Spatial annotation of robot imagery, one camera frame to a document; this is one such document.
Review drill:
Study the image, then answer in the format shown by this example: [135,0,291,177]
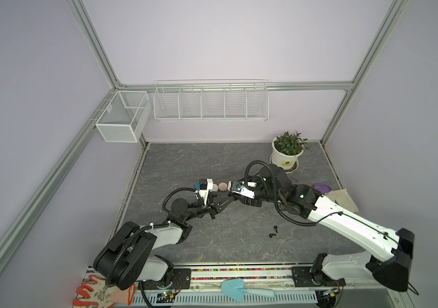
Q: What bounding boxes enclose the white vented cable duct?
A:
[145,290,318,307]

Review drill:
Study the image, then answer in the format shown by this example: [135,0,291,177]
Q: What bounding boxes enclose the purple pink garden scoop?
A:
[313,183,332,195]

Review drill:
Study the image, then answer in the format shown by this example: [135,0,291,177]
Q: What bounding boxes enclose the teal garden trowel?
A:
[221,278,275,302]

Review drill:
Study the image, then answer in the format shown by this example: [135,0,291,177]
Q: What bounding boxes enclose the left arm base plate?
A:
[143,268,192,290]

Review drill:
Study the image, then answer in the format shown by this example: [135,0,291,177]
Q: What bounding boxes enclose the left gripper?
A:
[184,192,233,222]

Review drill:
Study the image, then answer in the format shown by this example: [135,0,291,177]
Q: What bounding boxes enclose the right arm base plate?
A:
[291,266,346,287]

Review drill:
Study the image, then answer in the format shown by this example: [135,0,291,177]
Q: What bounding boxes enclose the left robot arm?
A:
[93,187,237,291]

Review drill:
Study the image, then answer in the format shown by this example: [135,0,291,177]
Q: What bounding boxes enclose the small white mesh basket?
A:
[96,91,152,143]

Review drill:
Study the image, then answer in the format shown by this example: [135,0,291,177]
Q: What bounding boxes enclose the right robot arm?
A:
[228,160,415,292]

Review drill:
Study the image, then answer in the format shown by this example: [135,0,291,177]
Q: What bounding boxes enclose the potted green plant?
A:
[270,131,307,173]

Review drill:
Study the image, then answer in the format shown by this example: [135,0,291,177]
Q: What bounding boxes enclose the pink earbud charging case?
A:
[218,182,229,192]

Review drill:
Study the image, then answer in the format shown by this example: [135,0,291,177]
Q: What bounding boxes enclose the red white garden glove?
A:
[73,275,136,307]

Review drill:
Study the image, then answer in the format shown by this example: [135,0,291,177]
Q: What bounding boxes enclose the long white wire basket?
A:
[153,79,270,121]

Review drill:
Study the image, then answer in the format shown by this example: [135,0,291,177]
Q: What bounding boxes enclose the beige grey work glove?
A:
[326,189,359,214]

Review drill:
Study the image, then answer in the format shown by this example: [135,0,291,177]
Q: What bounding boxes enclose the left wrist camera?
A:
[195,178,214,205]

